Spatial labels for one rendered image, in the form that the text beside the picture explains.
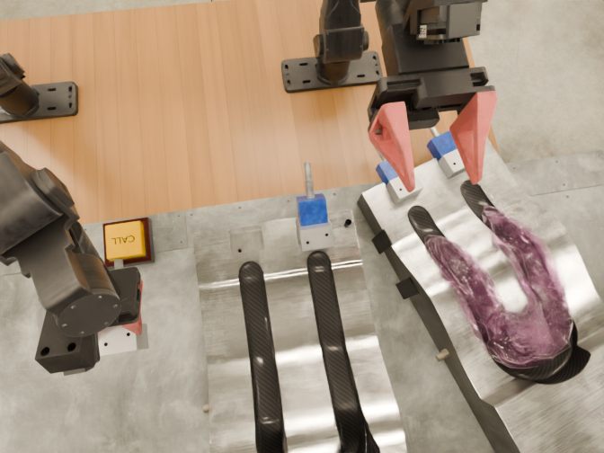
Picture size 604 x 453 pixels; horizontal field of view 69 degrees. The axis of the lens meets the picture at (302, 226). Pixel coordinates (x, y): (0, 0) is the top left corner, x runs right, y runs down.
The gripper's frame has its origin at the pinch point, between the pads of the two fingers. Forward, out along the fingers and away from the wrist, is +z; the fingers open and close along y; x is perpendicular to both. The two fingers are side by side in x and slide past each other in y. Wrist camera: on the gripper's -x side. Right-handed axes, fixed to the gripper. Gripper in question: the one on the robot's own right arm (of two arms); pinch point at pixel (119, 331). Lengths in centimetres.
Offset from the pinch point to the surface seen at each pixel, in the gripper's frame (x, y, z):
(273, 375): -5.9, 19.7, 9.5
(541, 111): 103, 141, 52
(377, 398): -12.1, 33.6, 9.2
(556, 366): -11, 64, 14
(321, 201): 12.4, 30.7, -6.5
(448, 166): 20, 55, -3
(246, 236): 15.1, 18.6, 1.8
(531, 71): 119, 143, 43
